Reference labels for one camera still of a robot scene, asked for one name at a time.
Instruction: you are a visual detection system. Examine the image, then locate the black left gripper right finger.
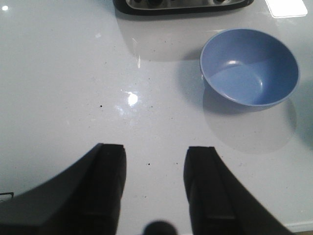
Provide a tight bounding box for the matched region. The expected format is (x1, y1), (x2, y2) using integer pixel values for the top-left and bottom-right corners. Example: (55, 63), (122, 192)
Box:
(183, 146), (292, 235)

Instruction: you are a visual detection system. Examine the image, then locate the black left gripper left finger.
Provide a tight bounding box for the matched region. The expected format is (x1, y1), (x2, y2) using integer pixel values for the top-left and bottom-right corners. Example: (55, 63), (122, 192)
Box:
(0, 143), (126, 235)

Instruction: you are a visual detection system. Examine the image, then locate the blue plastic bowl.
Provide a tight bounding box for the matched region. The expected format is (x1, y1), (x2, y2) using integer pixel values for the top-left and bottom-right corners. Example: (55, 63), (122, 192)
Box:
(200, 28), (300, 110)

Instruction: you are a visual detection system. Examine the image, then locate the black and chrome toaster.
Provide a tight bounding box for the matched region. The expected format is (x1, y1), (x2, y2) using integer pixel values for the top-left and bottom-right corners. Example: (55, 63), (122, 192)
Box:
(112, 0), (254, 16)

